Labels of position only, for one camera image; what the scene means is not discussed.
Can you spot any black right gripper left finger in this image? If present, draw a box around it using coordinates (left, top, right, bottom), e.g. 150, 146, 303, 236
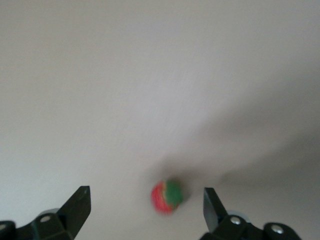
0, 185, 92, 240

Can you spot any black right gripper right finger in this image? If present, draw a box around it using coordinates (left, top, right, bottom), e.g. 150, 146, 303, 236
199, 187, 302, 240

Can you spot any red strawberry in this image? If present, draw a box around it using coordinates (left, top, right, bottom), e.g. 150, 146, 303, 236
150, 177, 184, 216

